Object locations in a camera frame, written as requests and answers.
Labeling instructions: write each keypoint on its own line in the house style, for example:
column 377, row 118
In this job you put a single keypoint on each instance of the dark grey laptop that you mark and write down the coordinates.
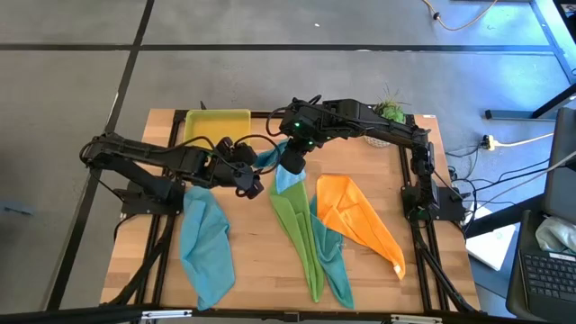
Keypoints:
column 549, row 274

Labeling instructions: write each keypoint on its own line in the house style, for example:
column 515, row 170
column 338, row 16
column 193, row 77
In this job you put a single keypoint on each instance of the white flat box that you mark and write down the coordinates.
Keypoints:
column 490, row 247

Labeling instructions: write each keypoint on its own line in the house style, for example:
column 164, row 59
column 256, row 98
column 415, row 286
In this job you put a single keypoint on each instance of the white crumpled cloth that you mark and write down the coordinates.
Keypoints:
column 555, row 234

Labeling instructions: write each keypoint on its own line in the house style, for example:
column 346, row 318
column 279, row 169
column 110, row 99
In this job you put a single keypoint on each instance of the teal microfiber towel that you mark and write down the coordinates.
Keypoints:
column 333, row 256

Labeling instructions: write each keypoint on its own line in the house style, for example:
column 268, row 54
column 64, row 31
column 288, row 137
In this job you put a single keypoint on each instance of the succulent in triangle-patterned pot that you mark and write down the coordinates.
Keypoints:
column 390, row 112

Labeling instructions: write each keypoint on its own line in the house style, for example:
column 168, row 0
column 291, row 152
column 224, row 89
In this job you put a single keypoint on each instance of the black camera rig rail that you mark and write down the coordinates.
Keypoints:
column 67, row 315

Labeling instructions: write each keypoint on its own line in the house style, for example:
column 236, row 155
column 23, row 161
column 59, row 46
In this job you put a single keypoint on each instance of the green microfiber towel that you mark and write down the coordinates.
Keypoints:
column 297, row 225

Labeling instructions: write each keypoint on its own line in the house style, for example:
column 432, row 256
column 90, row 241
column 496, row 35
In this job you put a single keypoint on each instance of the yellow plastic bin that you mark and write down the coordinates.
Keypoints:
column 211, row 126

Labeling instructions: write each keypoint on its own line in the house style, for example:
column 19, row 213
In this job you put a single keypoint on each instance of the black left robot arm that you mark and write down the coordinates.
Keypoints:
column 135, row 150

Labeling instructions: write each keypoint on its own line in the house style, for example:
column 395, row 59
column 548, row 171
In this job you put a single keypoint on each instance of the light blue microfiber towel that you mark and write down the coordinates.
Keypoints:
column 207, row 252

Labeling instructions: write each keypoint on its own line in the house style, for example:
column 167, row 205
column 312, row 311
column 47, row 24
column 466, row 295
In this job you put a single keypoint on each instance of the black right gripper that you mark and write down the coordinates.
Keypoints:
column 301, row 130

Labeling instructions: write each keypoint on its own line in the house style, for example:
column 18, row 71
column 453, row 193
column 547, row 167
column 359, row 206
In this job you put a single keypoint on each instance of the orange microfiber towel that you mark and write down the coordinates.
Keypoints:
column 351, row 207

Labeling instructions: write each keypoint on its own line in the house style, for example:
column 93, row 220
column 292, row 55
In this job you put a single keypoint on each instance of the yellow power strip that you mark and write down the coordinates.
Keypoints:
column 489, row 143

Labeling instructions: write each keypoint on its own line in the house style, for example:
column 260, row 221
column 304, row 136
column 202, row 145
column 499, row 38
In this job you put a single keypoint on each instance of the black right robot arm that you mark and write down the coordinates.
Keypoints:
column 382, row 130

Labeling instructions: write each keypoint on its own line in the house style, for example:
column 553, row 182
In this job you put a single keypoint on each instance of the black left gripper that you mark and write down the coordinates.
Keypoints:
column 229, row 168

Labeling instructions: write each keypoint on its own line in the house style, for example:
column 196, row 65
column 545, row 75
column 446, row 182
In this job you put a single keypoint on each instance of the black desk leg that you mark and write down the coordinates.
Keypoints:
column 553, row 102

